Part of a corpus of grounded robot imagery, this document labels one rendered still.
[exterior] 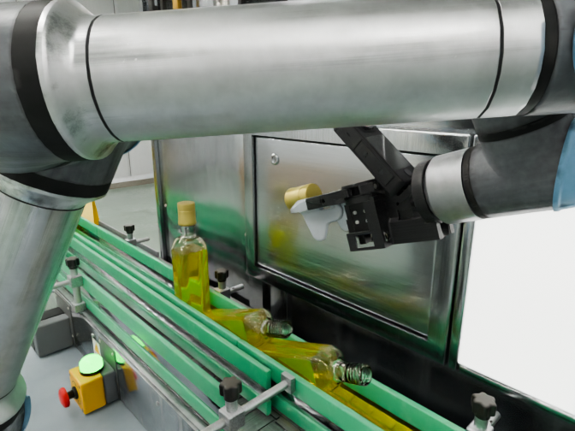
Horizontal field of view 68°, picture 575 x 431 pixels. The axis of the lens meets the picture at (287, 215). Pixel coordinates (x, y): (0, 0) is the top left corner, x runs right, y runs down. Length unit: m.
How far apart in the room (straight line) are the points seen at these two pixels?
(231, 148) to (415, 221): 0.59
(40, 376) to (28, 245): 0.74
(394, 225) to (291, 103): 0.30
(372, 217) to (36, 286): 0.36
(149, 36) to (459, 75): 0.17
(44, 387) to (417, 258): 0.84
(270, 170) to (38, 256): 0.49
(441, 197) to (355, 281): 0.33
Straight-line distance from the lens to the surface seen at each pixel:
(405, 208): 0.51
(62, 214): 0.46
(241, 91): 0.24
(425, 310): 0.69
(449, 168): 0.46
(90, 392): 1.00
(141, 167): 7.10
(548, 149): 0.42
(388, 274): 0.71
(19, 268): 0.48
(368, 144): 0.50
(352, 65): 0.24
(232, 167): 1.00
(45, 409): 1.08
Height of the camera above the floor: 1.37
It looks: 16 degrees down
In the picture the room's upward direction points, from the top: straight up
